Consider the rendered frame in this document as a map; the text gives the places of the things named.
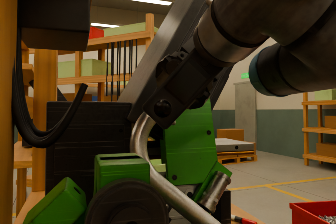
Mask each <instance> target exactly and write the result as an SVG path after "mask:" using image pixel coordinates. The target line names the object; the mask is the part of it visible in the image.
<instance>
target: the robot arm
mask: <svg viewBox="0 0 336 224"><path fill-rule="evenodd" d="M206 4H207V5H208V6H209V8H208V9H207V10H206V11H205V13H204V14H203V16H202V17H201V19H200V21H199V24H198V25H197V27H196V28H195V30H194V34H193V37H192V38H191V39H190V40H189V41H188V42H187V43H186V44H185V45H183V46H182V48H181V50H180V51H181V52H175V53H173V54H172V55H170V54H168V55H167V56H166V57H165V58H164V59H162V60H161V61H160V62H159V63H158V64H157V66H156V75H155V77H156V83H157V87H158V89H157V90H156V91H155V93H154V94H153V95H152V96H151V97H150V98H149V99H148V100H147V101H146V103H145V104H144V105H143V106H142V110H143V111H144V112H145V113H146V114H147V115H148V116H149V117H151V118H152V119H153V120H154V121H155V122H156V123H157V124H158V125H159V126H160V127H161V128H163V129H164V130H167V129H168V128H169V127H170V126H171V125H172V124H173V123H174V122H175V121H176V120H177V119H178V118H179V117H180V116H181V114H182V113H183V112H184V111H185V110H188V109H190V110H194V109H199V108H201V107H203V106H204V104H205V103H206V102H207V101H208V100H209V99H210V96H211V95H212V94H211V93H210V91H211V90H212V89H213V88H214V87H213V82H214V83H215V82H217V81H218V80H219V79H220V77H221V76H222V75H223V74H224V73H225V72H226V71H227V69H228V68H229V67H232V66H234V65H236V64H237V63H238V62H241V61H243V60H244V59H246V58H247V57H248V56H250V55H251V54H252V53H253V52H254V51H255V50H257V49H258V48H259V47H260V46H261V45H263V44H264V43H265V42H266V41H267V40H268V39H269V38H272V39H273V40H275V41H276V42H277V43H276V44H274V45H272V46H268V47H265V48H264V49H262V50H261V51H260V52H259V53H258V54H257V55H256V56H255V57H254V58H253V59H252V61H251V63H250V65H249V71H248V74H249V79H250V82H251V84H252V86H253V87H254V88H255V89H256V90H257V91H258V92H259V93H261V94H263V95H265V96H269V97H278V98H283V97H287V96H289V95H295V94H302V93H309V92H317V91H324V90H331V89H336V0H206Z"/></svg>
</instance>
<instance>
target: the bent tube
mask: <svg viewBox="0 0 336 224"><path fill-rule="evenodd" d="M155 124H156V122H155V121H154V120H153V119H152V118H151V117H150V116H148V115H147V114H146V113H145V112H143V114H142V115H141V116H140V117H139V118H138V120H137V122H136V123H135V125H134V128H133V130H132V133H131V137H130V147H129V148H130V154H131V153H135V154H137V155H139V156H141V157H142V158H144V159H145V160H146V161H147V162H149V164H150V185H151V186H153V187H154V188H155V189H156V190H157V191H158V192H159V193H160V194H161V196H162V197H163V199H164V201H165V202H166V203H167V204H168V205H169V206H171V207H172V208H173V209H174V210H176V211H177V212H178V213H179V214H181V215H182V216H183V217H184V218H186V219H187V220H188V221H189V222H191V223H192V224H221V223H220V222H219V221H218V220H216V219H215V218H214V217H213V216H211V215H210V214H209V213H208V212H206V211H205V210H204V209H203V208H201V207H200V206H199V205H198V204H196V203H195V202H194V201H193V200H192V199H190V198H189V197H188V196H187V195H185V194H184V193H183V192H182V191H180V190H179V189H178V188H177V187H175V186H174V185H173V184H172V183H170V182H169V181H168V180H167V179H165V178H164V177H163V176H162V175H161V174H159V173H158V172H157V171H156V169H155V168H154V166H153V165H152V163H151V161H150V158H149V154H148V138H149V135H150V132H151V130H152V128H153V127H154V126H155Z"/></svg>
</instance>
